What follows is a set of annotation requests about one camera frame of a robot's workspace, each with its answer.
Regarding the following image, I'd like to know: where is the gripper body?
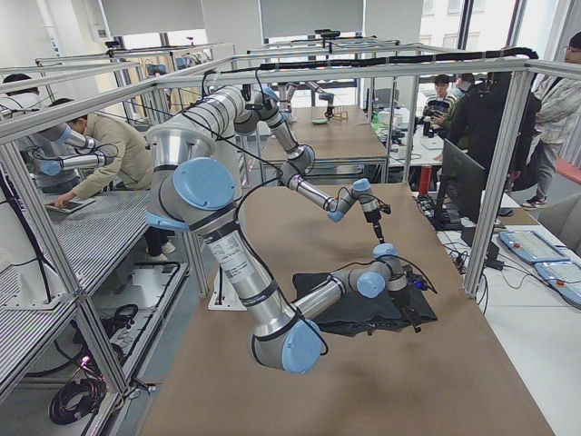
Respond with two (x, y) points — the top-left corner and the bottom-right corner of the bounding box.
(365, 210), (381, 227)
(392, 290), (420, 321)

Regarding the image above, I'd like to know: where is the black graphic t-shirt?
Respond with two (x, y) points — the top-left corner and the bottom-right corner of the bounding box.
(311, 281), (438, 337)

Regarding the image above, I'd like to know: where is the neighbouring robot arm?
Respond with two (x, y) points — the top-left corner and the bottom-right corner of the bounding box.
(17, 123), (118, 176)

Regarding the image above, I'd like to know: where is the black computer monitor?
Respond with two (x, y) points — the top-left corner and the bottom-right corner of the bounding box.
(432, 139), (487, 231)

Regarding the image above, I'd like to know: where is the seated person with phone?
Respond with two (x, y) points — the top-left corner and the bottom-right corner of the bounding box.
(422, 74), (458, 138)

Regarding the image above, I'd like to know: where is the person in black coat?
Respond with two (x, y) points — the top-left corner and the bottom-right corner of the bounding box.
(447, 72), (541, 180)

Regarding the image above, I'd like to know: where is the teach pendant tablet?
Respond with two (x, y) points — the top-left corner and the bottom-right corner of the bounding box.
(497, 231), (570, 264)
(535, 262), (581, 308)

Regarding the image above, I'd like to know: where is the person in plaid shirt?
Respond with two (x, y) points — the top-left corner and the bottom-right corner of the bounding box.
(520, 34), (581, 210)

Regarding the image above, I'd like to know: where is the person in beige jacket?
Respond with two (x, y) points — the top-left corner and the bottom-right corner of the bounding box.
(44, 97), (176, 263)

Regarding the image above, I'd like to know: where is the white tablet on bench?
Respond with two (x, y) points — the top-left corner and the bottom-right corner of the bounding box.
(44, 198), (95, 214)

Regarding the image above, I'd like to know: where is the aluminium frame post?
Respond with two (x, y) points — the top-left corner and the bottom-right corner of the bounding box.
(463, 70), (534, 299)

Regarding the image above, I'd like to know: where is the black cable conduit overhead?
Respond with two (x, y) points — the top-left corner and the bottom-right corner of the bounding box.
(256, 45), (540, 73)

